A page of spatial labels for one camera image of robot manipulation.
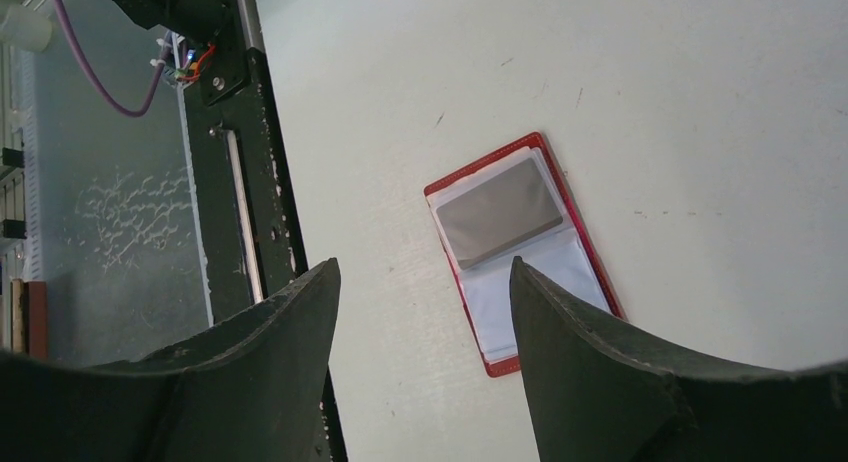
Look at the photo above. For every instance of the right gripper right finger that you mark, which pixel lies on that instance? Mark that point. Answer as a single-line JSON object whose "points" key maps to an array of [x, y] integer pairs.
{"points": [[601, 389]]}

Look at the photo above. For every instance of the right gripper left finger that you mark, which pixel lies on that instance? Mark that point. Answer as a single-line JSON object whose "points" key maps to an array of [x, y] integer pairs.
{"points": [[246, 389]]}

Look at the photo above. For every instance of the black credit card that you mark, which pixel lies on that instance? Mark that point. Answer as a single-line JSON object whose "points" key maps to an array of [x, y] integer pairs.
{"points": [[499, 213]]}

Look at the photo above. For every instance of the red leather card holder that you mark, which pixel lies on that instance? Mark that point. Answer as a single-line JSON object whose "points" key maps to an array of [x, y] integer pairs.
{"points": [[565, 254]]}

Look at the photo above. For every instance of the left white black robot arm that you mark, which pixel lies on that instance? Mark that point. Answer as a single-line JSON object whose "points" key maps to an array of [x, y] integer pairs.
{"points": [[198, 20]]}

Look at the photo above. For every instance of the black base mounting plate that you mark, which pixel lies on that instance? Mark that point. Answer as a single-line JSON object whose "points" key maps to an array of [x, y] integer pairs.
{"points": [[248, 222]]}

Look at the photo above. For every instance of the left controller board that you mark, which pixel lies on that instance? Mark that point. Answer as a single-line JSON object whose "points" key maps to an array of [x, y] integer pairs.
{"points": [[187, 62]]}

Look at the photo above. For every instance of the white cable duct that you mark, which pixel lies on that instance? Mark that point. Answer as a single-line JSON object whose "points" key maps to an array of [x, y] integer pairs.
{"points": [[33, 251]]}

